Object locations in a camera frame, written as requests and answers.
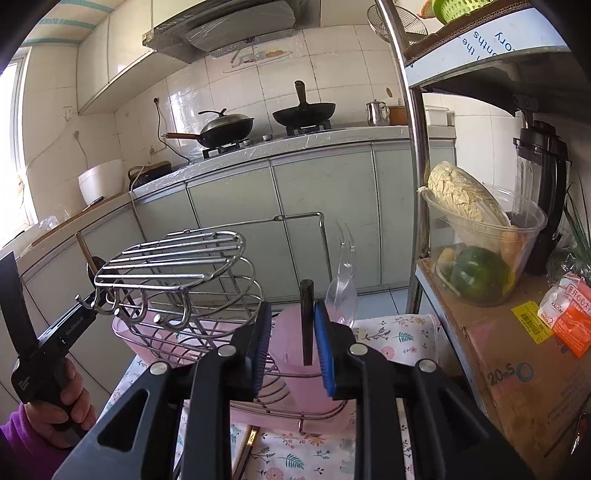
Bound window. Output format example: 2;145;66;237
0;60;38;250

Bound wire skimmer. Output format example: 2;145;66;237
367;4;430;44

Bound range hood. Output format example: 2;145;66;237
141;0;296;63

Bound steel kettle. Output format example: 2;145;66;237
366;99;389;127

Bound white rice cooker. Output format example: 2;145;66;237
78;159;125;207

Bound floral tablecloth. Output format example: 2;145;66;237
108;314;439;480

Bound brown chopstick with gold band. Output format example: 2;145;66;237
231;425;260;480

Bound metal wire utensil rack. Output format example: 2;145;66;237
76;211;352;435

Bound clear plastic bowl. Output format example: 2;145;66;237
419;185;548;308

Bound metal shelf rack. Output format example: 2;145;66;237
374;0;591;480

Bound orange snack packet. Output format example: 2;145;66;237
538;272;591;358

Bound upper kitchen cabinet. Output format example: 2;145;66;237
76;0;195;116

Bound lower kitchen cabinet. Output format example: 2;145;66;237
0;124;458;416

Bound white power cable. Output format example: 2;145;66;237
128;161;145;232

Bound white container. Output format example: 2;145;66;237
424;106;455;127

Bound orange vegetable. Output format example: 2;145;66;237
499;228;525;278

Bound green squash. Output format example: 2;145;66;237
449;246;511;301

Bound clear plastic utensil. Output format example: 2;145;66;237
325;220;359;329

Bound wooden cutting board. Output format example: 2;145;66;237
30;194;132;247

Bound black spoon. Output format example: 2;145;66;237
87;256;109;289

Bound pink plastic drip tray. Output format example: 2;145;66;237
228;397;354;435

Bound green plastic basket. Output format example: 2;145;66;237
431;0;481;26

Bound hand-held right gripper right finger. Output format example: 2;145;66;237
314;300;539;480

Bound gas stove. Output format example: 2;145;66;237
201;120;333;162

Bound dark wok lid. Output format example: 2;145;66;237
199;108;254;134

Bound person's left forearm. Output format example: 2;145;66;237
0;404;70;480

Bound black wok with dark handle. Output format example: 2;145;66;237
272;80;337;127

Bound dark small appliance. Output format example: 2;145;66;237
128;161;172;185

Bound cardboard box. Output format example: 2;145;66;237
418;258;591;480

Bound dark brown chopstick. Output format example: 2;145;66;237
299;279;315;366

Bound black wok with wooden handle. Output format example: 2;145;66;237
161;117;256;149

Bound black blender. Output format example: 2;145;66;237
513;95;570;277

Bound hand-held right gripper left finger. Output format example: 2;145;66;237
52;301;273;480

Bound napa cabbage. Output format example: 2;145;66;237
427;161;512;247

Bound green leafy stalks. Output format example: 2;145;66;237
561;173;591;278

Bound black power cable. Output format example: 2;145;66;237
154;97;190;164

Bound person's left hand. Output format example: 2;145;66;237
23;357;99;450

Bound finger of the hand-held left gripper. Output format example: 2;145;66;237
0;251;40;365

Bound kitchen cabinet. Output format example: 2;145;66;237
76;0;195;116
0;124;458;416

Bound printed cardboard shelf liner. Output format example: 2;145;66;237
404;0;573;88

